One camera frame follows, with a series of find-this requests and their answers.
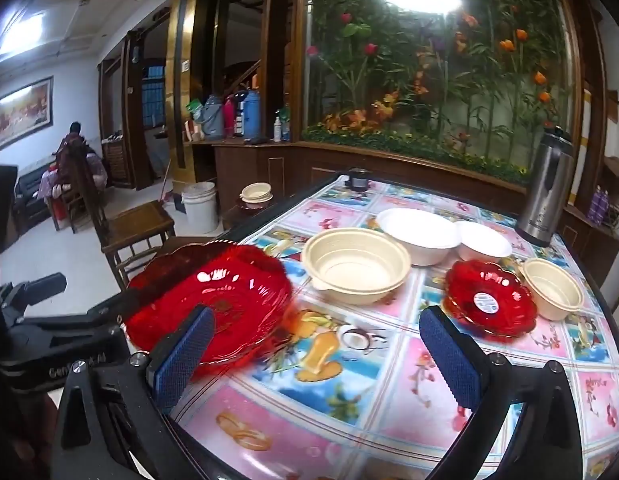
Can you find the purple bottle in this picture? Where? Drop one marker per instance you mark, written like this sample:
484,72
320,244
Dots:
605,206
595,205

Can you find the small black case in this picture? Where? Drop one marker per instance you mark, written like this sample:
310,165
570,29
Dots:
258,139

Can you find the beige cup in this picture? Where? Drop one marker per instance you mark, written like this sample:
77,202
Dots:
552,285

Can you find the green packet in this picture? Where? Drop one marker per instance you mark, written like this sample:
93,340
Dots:
194,108

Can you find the black thermos pot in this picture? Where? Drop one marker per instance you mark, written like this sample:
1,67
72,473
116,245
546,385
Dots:
239,110

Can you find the mop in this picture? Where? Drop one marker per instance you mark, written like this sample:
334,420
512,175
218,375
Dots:
165,180

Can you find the large red plastic plate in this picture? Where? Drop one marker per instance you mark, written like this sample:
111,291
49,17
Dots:
229,285

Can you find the wooden staircase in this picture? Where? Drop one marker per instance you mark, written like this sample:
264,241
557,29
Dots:
244,72

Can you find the white plastic bucket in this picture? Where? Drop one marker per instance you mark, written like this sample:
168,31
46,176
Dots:
199,210

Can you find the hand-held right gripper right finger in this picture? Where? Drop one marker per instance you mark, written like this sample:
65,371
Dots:
449,360

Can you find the stainless steel kettle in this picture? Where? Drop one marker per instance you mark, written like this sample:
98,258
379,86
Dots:
544,195

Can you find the artificial flower wall display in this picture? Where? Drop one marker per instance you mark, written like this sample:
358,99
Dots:
439,85

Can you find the blue thermos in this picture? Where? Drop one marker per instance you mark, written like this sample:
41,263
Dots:
252,115

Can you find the golden pillar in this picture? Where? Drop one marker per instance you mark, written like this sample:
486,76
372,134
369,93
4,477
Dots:
182,85

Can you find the beige bowls on stool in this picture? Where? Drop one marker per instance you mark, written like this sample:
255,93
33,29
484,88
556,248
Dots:
257,192

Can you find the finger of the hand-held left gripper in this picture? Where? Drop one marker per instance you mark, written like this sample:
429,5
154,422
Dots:
114,307

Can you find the low wooden sideboard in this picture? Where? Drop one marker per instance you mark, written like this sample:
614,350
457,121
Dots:
114,162

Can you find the dark red dish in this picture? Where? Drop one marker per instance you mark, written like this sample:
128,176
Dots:
249,206

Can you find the white spray bottle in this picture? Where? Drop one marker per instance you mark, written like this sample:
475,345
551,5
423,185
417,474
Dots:
277,131

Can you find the white round plate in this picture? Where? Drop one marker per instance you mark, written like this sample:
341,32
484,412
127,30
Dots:
357,265

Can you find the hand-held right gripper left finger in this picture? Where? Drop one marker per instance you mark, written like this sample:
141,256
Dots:
184,355

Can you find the red white box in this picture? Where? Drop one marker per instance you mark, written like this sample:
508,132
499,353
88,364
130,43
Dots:
194,132

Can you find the wooden cabinet counter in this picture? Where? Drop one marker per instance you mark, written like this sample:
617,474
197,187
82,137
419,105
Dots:
289,165

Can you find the small white bowl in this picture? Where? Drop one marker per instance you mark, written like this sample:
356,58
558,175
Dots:
482,240

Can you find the black sofa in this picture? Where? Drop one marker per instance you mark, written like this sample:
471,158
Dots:
27,200

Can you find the large white bowl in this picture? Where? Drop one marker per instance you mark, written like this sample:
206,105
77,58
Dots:
414,230

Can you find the pink thermos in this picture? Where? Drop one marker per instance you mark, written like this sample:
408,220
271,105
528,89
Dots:
229,120

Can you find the rectangular ceiling light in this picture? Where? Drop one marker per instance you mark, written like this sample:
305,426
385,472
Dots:
22,32

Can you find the small wooden stool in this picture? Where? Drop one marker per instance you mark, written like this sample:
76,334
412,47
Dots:
239,217

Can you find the small black jar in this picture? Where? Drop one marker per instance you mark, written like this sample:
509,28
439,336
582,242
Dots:
358,181

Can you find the tall-backed wooden chair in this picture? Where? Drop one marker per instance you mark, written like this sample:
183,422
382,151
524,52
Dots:
139,225

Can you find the grey-blue thermos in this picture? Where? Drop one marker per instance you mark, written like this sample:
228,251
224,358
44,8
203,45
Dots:
212,120

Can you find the table with pink cloth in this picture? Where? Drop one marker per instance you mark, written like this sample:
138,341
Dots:
48,182

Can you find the small red gold-rimmed plate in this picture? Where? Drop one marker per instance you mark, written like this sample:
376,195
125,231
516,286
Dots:
469,285

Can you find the framed wall painting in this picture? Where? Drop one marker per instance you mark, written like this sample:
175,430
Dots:
19,112

